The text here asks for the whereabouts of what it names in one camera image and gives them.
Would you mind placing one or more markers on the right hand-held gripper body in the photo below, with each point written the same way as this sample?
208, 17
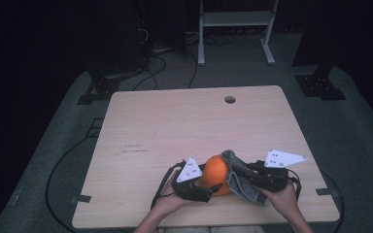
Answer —
277, 179

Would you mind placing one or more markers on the person's right hand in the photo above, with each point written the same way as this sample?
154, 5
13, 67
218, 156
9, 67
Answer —
283, 200

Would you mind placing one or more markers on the white metal desk frame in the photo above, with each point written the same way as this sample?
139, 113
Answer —
236, 17

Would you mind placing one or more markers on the black floor frame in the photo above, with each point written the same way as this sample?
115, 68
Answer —
94, 127

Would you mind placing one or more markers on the person's left hand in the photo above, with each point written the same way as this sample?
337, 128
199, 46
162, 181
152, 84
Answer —
170, 204

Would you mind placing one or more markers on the orange plush toy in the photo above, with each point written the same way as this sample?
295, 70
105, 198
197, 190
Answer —
215, 171

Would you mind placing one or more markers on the black stand base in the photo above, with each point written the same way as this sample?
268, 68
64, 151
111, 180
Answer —
319, 85
102, 89

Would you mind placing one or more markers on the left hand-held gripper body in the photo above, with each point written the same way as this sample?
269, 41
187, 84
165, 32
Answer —
189, 171

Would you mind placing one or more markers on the grey fuzzy cloth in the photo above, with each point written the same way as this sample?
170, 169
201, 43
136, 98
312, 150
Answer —
243, 189

